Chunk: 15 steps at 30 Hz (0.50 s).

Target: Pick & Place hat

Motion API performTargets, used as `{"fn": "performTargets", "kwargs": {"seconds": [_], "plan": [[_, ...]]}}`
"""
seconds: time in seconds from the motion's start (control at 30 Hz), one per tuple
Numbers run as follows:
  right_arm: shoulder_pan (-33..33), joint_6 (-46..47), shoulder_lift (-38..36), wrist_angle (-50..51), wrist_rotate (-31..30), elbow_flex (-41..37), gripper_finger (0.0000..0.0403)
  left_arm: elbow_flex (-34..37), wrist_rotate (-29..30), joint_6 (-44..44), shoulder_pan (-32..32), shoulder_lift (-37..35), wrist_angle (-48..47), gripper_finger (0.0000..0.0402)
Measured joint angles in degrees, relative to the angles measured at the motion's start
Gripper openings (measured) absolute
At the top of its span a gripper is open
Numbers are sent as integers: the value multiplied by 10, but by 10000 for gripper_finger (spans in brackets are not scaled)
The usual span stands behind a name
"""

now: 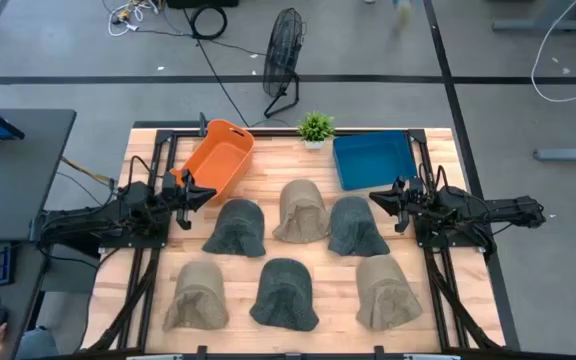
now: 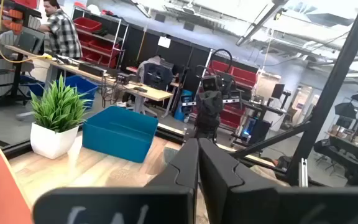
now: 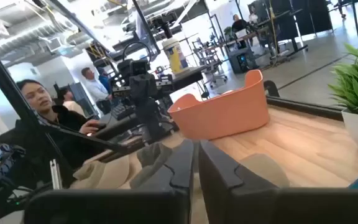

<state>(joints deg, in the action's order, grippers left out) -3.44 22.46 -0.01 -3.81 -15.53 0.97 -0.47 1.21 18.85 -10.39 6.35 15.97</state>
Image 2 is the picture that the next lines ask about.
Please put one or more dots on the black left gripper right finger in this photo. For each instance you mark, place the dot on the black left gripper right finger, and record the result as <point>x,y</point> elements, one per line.
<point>259,205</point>

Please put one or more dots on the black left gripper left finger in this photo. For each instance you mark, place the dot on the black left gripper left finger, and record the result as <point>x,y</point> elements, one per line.
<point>154,202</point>

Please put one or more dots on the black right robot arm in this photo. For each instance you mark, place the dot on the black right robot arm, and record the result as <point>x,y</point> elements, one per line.
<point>225,85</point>

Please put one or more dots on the wide shelf with red bins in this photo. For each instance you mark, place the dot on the wide shelf with red bins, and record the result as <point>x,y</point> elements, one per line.
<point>238,77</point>

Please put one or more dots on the dark office chair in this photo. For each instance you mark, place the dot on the dark office chair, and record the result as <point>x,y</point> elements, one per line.
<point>155,77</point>

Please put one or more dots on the black computer monitor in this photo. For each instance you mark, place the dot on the black computer monitor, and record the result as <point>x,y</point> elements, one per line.
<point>278,91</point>

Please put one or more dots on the person seated at desk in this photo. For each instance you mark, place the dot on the person seated at desk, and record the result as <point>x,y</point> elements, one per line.
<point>146,67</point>

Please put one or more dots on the blue plastic bin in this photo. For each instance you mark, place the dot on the blue plastic bin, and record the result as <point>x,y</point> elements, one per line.
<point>117,133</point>

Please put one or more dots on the long wooden workbench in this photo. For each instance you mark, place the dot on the long wooden workbench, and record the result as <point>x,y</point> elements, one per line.
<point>120,82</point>

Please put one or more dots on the green plant in white pot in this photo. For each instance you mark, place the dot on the green plant in white pot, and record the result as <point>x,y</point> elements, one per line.
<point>54,124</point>

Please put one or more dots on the metal shelf with red bins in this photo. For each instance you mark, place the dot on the metal shelf with red bins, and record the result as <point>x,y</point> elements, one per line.
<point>98,40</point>

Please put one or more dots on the blue crate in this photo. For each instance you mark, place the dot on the blue crate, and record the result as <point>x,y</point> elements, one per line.
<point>79,88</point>

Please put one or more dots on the standing person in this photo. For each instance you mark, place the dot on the standing person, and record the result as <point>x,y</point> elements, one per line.
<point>62,34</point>

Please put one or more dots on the rack with grey bins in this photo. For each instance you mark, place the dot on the rack with grey bins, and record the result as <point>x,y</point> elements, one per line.
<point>2,62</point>

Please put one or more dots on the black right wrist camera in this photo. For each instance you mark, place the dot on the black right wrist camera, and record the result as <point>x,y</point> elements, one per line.
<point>210,84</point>

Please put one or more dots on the black table edge rail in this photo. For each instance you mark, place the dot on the black table edge rail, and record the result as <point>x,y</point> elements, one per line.
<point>169,132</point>

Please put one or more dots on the black rig frame brace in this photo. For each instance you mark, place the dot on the black rig frame brace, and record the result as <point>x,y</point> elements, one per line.
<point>272,140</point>

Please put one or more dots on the black rig frame post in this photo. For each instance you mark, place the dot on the black rig frame post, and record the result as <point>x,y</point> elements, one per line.
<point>331,90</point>

